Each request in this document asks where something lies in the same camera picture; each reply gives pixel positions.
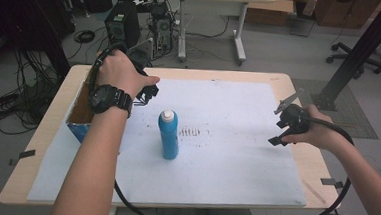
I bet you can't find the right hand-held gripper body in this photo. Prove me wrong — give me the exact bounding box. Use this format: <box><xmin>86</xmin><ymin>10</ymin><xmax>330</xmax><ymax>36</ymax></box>
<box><xmin>272</xmin><ymin>87</ymin><xmax>313</xmax><ymax>136</ymax></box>

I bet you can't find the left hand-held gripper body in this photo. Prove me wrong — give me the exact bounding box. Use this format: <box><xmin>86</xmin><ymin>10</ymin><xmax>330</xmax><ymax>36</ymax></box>
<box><xmin>125</xmin><ymin>37</ymin><xmax>156</xmax><ymax>77</ymax></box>

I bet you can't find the blue bottle with white cap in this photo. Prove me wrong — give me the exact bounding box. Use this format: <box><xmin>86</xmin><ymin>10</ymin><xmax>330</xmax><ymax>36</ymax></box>
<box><xmin>155</xmin><ymin>109</ymin><xmax>182</xmax><ymax>161</ymax></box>

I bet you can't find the blue cardboard box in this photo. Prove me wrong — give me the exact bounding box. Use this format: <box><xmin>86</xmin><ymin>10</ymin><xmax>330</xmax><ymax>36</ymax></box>
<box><xmin>64</xmin><ymin>64</ymin><xmax>99</xmax><ymax>146</ymax></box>

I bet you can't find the person's right hand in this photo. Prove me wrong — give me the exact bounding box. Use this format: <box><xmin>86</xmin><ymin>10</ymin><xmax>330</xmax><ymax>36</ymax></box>
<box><xmin>280</xmin><ymin>102</ymin><xmax>343</xmax><ymax>155</ymax></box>

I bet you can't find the person's left hand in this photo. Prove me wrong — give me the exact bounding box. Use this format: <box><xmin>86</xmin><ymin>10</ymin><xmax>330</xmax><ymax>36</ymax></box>
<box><xmin>93</xmin><ymin>48</ymin><xmax>163</xmax><ymax>102</ymax></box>

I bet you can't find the open computer case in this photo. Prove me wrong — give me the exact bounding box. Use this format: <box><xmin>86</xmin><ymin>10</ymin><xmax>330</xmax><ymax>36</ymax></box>
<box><xmin>150</xmin><ymin>13</ymin><xmax>175</xmax><ymax>52</ymax></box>

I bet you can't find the black wristwatch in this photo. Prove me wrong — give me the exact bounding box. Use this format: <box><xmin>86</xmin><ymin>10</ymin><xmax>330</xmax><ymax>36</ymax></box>
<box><xmin>87</xmin><ymin>82</ymin><xmax>136</xmax><ymax>118</ymax></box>

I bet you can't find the black computer tower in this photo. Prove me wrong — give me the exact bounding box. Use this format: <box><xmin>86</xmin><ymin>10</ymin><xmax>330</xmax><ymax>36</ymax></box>
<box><xmin>102</xmin><ymin>0</ymin><xmax>143</xmax><ymax>50</ymax></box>

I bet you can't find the grey floor mat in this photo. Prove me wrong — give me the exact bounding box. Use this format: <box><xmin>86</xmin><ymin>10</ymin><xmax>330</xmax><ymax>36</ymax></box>
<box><xmin>288</xmin><ymin>78</ymin><xmax>381</xmax><ymax>140</ymax></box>

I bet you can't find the black board with white pattern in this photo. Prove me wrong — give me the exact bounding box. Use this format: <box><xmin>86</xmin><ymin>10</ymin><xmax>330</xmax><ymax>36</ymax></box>
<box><xmin>117</xmin><ymin>0</ymin><xmax>159</xmax><ymax>14</ymax></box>

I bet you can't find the white table mat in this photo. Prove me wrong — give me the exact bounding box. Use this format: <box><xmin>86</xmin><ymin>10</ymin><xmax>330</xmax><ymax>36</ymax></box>
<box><xmin>25</xmin><ymin>68</ymin><xmax>314</xmax><ymax>215</ymax></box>

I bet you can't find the black tape strip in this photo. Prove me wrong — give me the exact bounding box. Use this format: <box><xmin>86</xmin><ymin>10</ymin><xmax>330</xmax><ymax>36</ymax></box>
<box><xmin>9</xmin><ymin>148</ymin><xmax>37</xmax><ymax>168</ymax></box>
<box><xmin>319</xmin><ymin>177</ymin><xmax>344</xmax><ymax>190</ymax></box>

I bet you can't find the black office chair base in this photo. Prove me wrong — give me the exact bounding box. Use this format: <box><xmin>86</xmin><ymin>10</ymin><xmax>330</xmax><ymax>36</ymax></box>
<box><xmin>325</xmin><ymin>41</ymin><xmax>381</xmax><ymax>82</ymax></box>

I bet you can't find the white desk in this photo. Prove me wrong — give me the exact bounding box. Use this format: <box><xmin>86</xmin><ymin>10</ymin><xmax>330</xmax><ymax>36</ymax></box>
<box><xmin>160</xmin><ymin>0</ymin><xmax>278</xmax><ymax>69</ymax></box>

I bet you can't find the brown cardboard box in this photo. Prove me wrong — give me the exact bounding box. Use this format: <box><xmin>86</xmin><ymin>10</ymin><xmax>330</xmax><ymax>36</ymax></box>
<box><xmin>245</xmin><ymin>0</ymin><xmax>296</xmax><ymax>28</ymax></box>

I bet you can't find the brown wooden cabinet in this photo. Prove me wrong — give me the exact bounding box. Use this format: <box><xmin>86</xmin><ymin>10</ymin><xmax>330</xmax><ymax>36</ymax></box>
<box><xmin>313</xmin><ymin>0</ymin><xmax>381</xmax><ymax>32</ymax></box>

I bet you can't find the dark curtain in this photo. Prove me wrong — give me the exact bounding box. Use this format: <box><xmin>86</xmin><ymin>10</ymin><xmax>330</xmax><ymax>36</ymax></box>
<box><xmin>0</xmin><ymin>0</ymin><xmax>78</xmax><ymax>81</ymax></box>

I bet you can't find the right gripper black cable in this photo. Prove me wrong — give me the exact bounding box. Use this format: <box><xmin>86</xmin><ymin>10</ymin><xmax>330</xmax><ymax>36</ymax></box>
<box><xmin>291</xmin><ymin>115</ymin><xmax>357</xmax><ymax>215</ymax></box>

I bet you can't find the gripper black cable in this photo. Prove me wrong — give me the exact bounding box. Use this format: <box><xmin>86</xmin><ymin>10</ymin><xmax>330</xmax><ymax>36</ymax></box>
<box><xmin>81</xmin><ymin>40</ymin><xmax>166</xmax><ymax>215</ymax></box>
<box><xmin>291</xmin><ymin>115</ymin><xmax>357</xmax><ymax>215</ymax></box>

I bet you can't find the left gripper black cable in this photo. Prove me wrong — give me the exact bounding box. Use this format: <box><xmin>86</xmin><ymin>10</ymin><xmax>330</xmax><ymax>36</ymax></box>
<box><xmin>81</xmin><ymin>40</ymin><xmax>166</xmax><ymax>215</ymax></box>

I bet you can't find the small black cable coil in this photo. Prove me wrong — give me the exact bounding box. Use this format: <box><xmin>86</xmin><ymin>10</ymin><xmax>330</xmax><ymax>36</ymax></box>
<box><xmin>72</xmin><ymin>28</ymin><xmax>97</xmax><ymax>45</ymax></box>

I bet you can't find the black wire stand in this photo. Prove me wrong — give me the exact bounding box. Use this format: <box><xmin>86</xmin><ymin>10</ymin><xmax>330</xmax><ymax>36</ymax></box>
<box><xmin>289</xmin><ymin>12</ymin><xmax>317</xmax><ymax>39</ymax></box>

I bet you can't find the black metal post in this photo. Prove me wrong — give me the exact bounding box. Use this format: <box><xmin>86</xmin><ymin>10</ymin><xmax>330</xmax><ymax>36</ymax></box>
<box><xmin>310</xmin><ymin>0</ymin><xmax>381</xmax><ymax>115</ymax></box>

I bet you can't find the bundle of black cables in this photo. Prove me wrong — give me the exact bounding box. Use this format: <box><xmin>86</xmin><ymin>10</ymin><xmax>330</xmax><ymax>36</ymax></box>
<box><xmin>0</xmin><ymin>49</ymin><xmax>65</xmax><ymax>139</ymax></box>

